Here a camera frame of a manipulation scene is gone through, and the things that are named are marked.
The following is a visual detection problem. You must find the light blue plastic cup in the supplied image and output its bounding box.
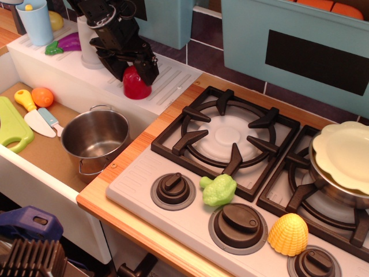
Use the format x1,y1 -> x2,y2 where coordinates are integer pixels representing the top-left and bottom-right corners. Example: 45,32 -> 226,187
16,0 -> 54,46

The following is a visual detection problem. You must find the blue handled toy knife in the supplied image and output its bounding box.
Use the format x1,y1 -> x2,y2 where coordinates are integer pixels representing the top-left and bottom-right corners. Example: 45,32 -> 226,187
38,107 -> 63,137

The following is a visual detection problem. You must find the steel pan on stove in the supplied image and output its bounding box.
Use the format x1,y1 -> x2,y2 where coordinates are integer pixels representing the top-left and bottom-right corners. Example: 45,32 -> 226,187
308,135 -> 368,209

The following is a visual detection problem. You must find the grey stove top panel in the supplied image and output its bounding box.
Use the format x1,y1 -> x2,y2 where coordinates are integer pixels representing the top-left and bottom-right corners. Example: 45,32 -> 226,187
106,115 -> 369,277

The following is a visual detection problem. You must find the left black burner grate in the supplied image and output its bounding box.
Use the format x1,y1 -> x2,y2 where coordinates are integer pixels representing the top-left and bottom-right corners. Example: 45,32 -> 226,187
151,86 -> 300,202

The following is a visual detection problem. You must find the middle brown stove knob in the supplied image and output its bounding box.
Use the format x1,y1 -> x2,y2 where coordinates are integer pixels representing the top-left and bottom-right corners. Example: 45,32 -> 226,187
208,203 -> 268,256

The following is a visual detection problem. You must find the yellow handled toy knife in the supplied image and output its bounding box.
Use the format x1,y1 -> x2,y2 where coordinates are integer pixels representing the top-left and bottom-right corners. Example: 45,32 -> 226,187
14,89 -> 57,138

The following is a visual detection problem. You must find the white faucet base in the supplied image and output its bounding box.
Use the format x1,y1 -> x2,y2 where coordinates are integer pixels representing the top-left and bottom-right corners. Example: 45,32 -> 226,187
77,16 -> 104,69

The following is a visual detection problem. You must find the white toy sink unit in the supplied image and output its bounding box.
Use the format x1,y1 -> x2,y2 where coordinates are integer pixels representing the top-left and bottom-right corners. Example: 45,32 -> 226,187
1,36 -> 200,264

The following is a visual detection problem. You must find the pale yellow flower plate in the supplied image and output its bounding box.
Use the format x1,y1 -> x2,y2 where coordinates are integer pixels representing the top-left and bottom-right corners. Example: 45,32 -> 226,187
312,121 -> 368,195

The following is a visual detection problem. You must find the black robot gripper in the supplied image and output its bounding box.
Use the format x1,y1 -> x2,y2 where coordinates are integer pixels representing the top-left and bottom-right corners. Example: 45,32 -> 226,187
89,17 -> 159,87

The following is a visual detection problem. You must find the brown finned heat sink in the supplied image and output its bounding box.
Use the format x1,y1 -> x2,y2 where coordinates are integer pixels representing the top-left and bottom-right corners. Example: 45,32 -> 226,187
1,239 -> 67,276

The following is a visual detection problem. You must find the red toy sweet potato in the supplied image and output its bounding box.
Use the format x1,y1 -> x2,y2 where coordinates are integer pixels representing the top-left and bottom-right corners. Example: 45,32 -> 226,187
123,66 -> 152,100

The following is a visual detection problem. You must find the green toy broccoli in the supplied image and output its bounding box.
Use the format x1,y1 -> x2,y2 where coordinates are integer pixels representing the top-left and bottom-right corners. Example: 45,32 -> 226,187
199,174 -> 237,207

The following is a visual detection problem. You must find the right black burner grate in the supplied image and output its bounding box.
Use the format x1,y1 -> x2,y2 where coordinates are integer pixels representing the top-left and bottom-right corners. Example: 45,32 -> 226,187
257,125 -> 368,261

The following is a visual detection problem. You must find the right brown stove knob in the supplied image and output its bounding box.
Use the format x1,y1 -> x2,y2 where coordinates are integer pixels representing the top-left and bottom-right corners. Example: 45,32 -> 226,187
287,245 -> 342,277

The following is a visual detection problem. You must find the green toy cutting board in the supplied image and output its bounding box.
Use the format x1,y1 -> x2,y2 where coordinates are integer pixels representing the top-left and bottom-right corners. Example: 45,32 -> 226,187
1,96 -> 34,154

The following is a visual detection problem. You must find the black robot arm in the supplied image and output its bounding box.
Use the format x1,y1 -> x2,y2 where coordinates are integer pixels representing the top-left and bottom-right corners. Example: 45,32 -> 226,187
68,0 -> 159,86

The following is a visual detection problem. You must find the stainless steel pot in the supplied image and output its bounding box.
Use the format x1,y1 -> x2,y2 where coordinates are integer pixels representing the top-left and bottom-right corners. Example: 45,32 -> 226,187
61,104 -> 132,183

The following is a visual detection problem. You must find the orange toy fruit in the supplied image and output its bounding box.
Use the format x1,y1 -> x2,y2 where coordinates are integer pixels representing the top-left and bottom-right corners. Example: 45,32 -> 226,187
31,88 -> 54,108

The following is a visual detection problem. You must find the brown stove knob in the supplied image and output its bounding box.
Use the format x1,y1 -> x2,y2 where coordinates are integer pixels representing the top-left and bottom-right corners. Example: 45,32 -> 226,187
287,245 -> 342,277
208,203 -> 268,256
150,173 -> 196,211

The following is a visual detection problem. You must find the teal cabinet with black panel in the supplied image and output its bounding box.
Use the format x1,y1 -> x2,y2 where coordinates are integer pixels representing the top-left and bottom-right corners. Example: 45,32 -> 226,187
221,1 -> 368,117

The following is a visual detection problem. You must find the black oven door handle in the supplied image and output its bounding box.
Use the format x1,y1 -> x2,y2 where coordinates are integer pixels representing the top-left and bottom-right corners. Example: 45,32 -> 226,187
116,253 -> 158,277

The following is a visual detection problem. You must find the purple toy eggplant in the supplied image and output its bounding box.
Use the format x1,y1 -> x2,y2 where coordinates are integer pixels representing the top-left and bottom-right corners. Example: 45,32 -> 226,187
44,32 -> 81,55

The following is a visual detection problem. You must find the yellow toy corn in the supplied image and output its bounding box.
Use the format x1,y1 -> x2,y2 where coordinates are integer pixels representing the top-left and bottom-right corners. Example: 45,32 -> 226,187
268,213 -> 308,257

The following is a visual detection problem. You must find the teal cabinet left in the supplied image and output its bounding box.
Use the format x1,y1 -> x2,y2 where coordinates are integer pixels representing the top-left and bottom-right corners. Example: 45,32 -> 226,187
135,1 -> 196,50

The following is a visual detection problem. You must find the blue clamp device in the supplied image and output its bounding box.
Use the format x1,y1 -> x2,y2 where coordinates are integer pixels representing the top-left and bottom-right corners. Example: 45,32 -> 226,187
1,205 -> 63,241

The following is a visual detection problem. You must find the left brown stove knob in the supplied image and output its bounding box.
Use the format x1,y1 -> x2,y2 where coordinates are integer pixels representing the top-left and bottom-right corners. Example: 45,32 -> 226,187
150,173 -> 196,211

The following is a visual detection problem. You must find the yellow toy lemon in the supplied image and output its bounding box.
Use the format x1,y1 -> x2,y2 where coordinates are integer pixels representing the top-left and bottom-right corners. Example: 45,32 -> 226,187
48,10 -> 64,32

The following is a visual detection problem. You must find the black burner grate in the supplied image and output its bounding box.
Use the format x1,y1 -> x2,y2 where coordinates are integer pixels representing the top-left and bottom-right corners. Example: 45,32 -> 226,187
151,86 -> 300,202
257,125 -> 368,261

